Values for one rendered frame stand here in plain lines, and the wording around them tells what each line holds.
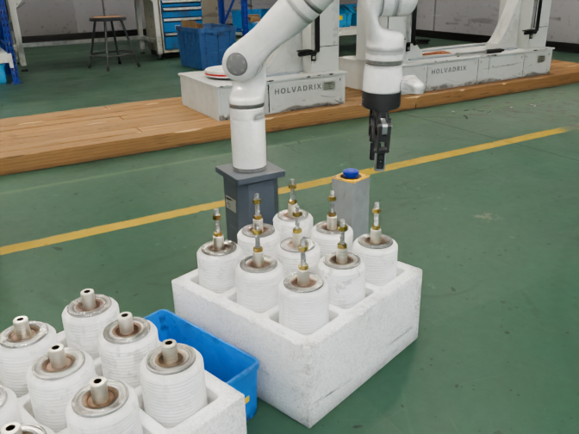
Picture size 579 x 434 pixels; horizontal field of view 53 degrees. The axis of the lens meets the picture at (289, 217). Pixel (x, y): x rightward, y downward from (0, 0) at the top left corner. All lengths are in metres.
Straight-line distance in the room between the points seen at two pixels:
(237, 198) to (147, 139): 1.44
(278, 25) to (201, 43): 4.12
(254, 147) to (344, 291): 0.54
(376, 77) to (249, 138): 0.50
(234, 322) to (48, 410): 0.39
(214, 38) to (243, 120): 4.11
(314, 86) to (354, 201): 2.00
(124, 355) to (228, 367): 0.29
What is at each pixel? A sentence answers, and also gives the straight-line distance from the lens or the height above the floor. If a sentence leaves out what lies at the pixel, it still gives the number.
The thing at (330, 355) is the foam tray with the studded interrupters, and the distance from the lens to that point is 1.11.
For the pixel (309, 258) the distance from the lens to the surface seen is 1.22.
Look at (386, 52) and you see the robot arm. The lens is 1.13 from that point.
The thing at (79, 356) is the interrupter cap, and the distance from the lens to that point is 0.97.
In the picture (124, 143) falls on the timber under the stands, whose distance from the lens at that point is 2.92.
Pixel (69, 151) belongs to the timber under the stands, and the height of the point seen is 0.06.
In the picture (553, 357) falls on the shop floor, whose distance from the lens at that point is 1.43.
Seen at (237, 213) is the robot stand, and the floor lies 0.19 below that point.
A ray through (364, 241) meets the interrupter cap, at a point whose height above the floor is 0.25.
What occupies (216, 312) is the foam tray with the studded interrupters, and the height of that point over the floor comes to 0.16.
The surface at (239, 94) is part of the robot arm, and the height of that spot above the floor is 0.50.
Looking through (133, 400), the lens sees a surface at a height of 0.25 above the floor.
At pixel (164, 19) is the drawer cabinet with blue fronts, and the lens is 6.51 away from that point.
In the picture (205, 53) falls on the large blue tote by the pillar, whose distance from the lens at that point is 5.58.
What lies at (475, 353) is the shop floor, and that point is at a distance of 1.39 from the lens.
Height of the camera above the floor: 0.78
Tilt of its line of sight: 22 degrees down
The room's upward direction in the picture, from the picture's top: 1 degrees counter-clockwise
